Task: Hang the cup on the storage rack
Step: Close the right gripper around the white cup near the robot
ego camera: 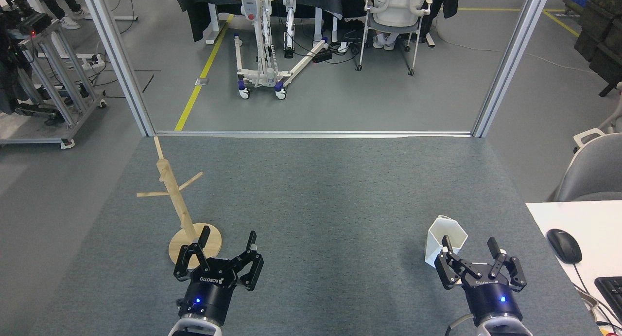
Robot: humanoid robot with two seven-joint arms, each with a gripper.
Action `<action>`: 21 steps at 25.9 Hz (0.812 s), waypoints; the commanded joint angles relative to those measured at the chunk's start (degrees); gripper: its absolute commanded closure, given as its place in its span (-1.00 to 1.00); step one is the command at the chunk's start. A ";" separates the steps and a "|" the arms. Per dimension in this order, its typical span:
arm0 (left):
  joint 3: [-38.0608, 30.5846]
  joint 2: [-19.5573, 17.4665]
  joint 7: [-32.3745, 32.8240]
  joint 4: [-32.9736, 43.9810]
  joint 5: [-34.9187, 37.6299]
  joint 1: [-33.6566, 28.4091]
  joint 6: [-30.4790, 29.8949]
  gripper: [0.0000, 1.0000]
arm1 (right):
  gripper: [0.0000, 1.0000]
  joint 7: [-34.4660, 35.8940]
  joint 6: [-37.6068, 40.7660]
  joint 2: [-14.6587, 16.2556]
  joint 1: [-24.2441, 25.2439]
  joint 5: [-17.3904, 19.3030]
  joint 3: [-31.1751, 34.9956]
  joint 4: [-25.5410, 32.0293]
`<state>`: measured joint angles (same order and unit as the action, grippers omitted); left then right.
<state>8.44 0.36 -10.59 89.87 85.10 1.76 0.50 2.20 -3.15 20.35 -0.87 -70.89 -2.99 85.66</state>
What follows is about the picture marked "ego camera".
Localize white power strip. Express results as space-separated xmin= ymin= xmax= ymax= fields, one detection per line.
xmin=78 ymin=54 xmax=106 ymax=69

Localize white faceted cup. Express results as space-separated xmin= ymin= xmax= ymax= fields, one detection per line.
xmin=424 ymin=215 xmax=468 ymax=268

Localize black computer mouse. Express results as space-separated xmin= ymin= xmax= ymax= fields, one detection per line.
xmin=546 ymin=229 xmax=583 ymax=265

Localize white office chair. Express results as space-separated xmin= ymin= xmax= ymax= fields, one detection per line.
xmin=356 ymin=0 xmax=436 ymax=76

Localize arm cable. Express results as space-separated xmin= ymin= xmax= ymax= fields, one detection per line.
xmin=445 ymin=313 xmax=475 ymax=336

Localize person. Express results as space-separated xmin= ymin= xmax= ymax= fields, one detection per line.
xmin=364 ymin=0 xmax=435 ymax=51
xmin=41 ymin=0 xmax=93 ymax=30

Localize silver table edge rail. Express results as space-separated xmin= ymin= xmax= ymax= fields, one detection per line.
xmin=155 ymin=130 xmax=474 ymax=138

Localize white desk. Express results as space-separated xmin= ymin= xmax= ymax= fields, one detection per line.
xmin=526 ymin=200 xmax=622 ymax=336

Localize dark stacked crates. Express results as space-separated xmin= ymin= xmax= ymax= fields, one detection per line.
xmin=573 ymin=0 xmax=622 ymax=97

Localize wooden cup rack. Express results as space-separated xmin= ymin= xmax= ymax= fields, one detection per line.
xmin=137 ymin=136 xmax=223 ymax=269

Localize white stand on wheels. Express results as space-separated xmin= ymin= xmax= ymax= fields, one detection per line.
xmin=224 ymin=0 xmax=329 ymax=101

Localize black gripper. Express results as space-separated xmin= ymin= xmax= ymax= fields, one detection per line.
xmin=434 ymin=235 xmax=528 ymax=326
xmin=173 ymin=226 xmax=265 ymax=326

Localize black hanging jacket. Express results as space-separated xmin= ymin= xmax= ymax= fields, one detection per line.
xmin=428 ymin=0 xmax=460 ymax=20

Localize aluminium frame cart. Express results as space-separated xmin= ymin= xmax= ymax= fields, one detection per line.
xmin=0 ymin=15 xmax=108 ymax=150

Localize black keyboard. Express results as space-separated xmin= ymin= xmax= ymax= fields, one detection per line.
xmin=594 ymin=276 xmax=622 ymax=322

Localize silver aluminium post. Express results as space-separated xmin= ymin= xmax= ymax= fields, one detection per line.
xmin=471 ymin=0 xmax=554 ymax=138
xmin=78 ymin=0 xmax=156 ymax=137

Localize grey chair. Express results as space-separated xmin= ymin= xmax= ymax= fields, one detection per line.
xmin=552 ymin=81 xmax=622 ymax=202

